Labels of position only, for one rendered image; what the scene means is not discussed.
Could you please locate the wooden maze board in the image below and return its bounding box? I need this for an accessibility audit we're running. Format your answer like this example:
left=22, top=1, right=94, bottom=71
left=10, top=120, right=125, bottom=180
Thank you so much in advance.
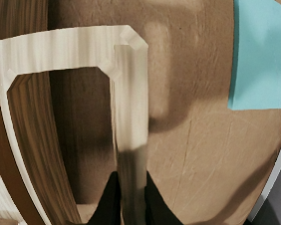
left=0, top=0, right=148, bottom=225

